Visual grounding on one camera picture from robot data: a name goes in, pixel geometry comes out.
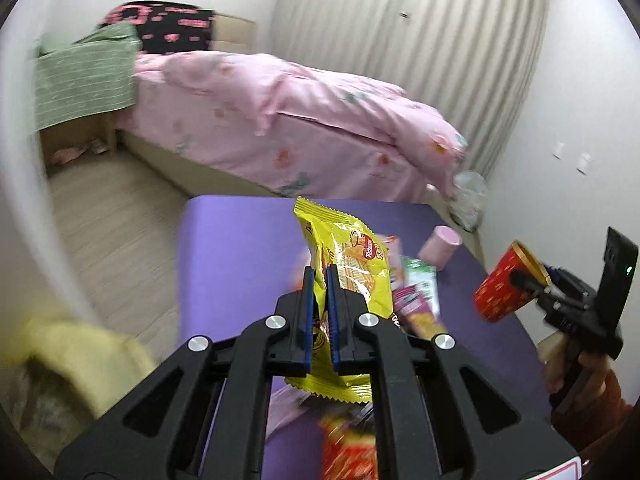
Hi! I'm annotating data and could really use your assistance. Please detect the red orange snack wrapper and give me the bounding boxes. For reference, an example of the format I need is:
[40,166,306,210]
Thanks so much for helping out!
[320,416,378,480]

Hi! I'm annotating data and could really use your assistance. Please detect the white crumpled plastic bag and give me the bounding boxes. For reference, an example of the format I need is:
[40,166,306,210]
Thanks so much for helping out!
[449,171,488,232]

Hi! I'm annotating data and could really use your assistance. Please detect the pink floral duvet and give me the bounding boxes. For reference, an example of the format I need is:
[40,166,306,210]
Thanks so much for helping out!
[115,51,471,204]

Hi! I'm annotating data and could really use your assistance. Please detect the green white snack wrapper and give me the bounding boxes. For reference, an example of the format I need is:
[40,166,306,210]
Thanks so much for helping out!
[402,257,440,318]

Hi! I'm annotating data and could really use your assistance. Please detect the green checked cloth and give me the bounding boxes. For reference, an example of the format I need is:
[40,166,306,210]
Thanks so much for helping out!
[36,22,141,130]

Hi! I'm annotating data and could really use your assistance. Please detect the pink cylindrical container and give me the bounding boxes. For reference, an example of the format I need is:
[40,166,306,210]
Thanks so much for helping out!
[418,224,462,271]

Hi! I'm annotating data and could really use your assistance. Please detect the yellow wafer snack bag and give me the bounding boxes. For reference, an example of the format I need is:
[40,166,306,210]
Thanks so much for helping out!
[285,197,393,403]

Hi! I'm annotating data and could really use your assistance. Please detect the yellow trash bag bin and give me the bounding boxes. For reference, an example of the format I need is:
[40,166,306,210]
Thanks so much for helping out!
[1,318,157,470]

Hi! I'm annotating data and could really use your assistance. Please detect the red paper cup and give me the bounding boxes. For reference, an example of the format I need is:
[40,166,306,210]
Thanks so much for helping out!
[473,240,552,323]

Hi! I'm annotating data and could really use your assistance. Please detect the beige bed frame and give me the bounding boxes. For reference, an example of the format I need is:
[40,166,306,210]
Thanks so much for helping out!
[119,13,482,261]

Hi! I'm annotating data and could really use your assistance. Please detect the person's right hand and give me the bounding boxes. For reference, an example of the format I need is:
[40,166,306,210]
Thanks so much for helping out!
[540,331,614,395]

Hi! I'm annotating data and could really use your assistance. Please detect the pink yellow chips bag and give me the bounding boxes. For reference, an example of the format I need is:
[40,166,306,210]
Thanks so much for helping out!
[393,285,448,340]

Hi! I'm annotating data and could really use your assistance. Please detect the pink slippers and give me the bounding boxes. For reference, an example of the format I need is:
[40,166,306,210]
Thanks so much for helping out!
[51,139,108,166]

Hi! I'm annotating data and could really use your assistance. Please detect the purple table mat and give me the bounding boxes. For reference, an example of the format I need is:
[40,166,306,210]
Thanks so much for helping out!
[177,195,550,479]

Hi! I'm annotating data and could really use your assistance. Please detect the black pink pillow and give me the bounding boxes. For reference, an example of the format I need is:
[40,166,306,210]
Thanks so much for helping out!
[100,0,217,54]

